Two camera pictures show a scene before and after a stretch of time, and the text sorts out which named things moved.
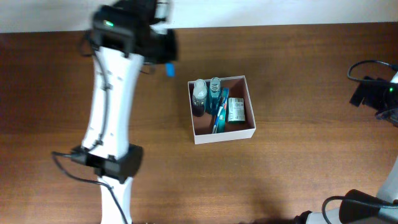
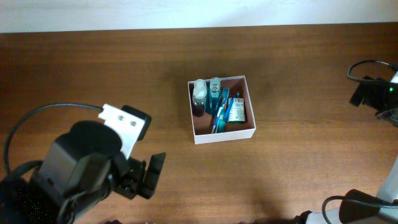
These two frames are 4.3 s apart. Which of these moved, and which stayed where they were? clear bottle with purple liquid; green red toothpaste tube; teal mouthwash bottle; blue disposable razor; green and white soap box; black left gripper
Moved: blue disposable razor; black left gripper
Stayed: green and white soap box; clear bottle with purple liquid; green red toothpaste tube; teal mouthwash bottle
